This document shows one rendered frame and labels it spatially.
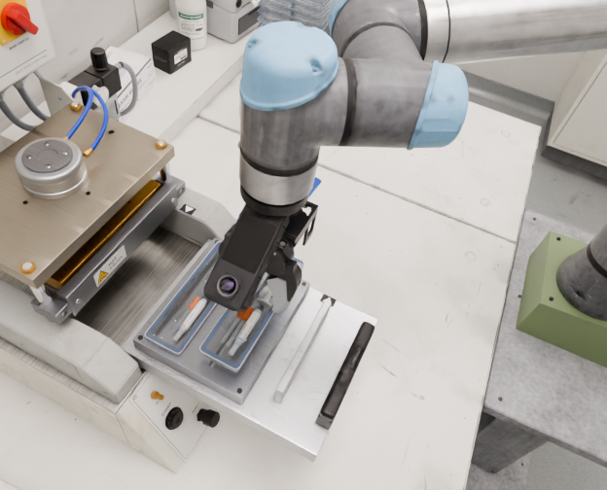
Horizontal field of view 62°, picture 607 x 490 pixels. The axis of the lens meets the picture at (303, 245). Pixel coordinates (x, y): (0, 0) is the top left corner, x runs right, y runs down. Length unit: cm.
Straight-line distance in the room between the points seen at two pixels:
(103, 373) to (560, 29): 65
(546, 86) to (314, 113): 277
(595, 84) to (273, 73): 234
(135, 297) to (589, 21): 68
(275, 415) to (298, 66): 44
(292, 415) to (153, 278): 31
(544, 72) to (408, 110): 269
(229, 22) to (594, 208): 195
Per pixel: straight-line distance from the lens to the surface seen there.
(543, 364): 113
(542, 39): 61
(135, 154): 75
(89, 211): 69
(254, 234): 51
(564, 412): 110
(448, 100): 45
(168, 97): 138
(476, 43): 58
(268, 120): 42
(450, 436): 98
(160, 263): 84
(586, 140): 282
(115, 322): 80
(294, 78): 40
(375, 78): 44
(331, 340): 74
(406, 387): 98
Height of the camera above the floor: 161
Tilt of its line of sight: 51 degrees down
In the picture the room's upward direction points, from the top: 12 degrees clockwise
